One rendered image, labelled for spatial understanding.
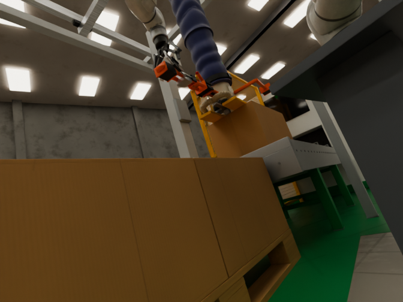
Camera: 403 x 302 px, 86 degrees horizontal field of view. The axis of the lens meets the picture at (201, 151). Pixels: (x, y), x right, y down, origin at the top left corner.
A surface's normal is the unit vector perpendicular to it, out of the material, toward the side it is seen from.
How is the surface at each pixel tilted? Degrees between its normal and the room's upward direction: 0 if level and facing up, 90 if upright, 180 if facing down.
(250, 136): 90
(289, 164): 90
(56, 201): 90
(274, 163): 90
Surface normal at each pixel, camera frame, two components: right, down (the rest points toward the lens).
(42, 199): 0.72, -0.38
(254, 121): -0.63, -0.01
